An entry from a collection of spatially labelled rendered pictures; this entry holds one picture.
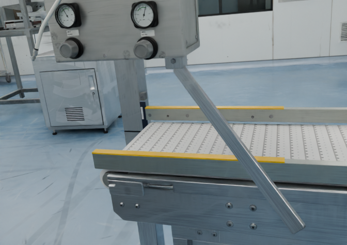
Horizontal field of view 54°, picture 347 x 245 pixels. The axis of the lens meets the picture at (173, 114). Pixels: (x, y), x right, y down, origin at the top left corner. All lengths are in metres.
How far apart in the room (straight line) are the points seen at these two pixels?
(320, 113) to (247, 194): 0.31
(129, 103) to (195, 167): 0.38
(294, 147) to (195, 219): 0.23
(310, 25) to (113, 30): 5.32
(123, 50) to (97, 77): 2.56
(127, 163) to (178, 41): 0.25
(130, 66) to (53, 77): 2.40
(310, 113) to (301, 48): 4.99
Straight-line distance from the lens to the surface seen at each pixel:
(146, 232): 1.09
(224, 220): 0.63
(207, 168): 0.58
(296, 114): 0.82
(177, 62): 0.54
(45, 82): 3.30
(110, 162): 0.64
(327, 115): 0.82
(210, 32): 5.65
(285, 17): 5.70
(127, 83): 0.90
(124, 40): 0.52
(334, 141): 0.74
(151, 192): 0.64
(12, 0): 4.29
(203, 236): 0.72
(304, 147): 0.71
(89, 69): 3.09
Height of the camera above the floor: 1.10
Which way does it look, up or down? 18 degrees down
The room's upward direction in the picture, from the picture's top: 5 degrees counter-clockwise
